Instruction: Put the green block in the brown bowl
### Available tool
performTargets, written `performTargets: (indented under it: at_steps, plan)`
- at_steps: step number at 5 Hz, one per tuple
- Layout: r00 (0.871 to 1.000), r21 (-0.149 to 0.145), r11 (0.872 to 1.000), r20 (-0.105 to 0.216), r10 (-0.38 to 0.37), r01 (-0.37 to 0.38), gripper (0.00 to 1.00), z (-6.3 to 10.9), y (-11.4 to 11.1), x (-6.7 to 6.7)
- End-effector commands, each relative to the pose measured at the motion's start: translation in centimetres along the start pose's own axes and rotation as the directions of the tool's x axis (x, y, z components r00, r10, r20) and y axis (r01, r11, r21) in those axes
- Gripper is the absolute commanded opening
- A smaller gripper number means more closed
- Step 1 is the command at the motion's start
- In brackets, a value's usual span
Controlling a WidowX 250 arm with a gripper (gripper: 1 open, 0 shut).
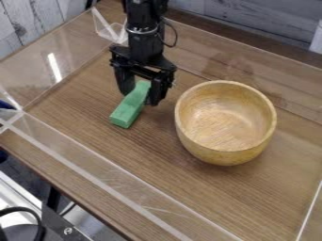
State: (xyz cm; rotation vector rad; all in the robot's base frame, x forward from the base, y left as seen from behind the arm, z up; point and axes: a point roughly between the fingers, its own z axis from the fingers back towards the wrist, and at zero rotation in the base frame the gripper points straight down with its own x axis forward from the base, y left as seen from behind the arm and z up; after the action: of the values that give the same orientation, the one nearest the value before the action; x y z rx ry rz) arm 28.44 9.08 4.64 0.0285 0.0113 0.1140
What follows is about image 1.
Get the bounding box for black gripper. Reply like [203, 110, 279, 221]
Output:
[110, 26, 177, 106]

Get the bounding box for green rectangular block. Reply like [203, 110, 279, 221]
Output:
[110, 81, 151, 129]

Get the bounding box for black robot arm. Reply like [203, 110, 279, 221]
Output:
[110, 0, 178, 106]

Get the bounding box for light wooden bowl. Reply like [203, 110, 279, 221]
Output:
[174, 80, 277, 166]

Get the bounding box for blue object at left edge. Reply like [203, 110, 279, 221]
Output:
[0, 100, 16, 110]

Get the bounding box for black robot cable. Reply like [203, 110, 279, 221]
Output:
[158, 18, 179, 49]

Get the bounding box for clear acrylic tray enclosure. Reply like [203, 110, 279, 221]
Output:
[0, 12, 322, 241]

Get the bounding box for black metal bracket with screw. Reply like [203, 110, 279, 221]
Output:
[42, 205, 94, 241]

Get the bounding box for black cable bottom left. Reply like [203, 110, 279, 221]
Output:
[0, 206, 48, 241]

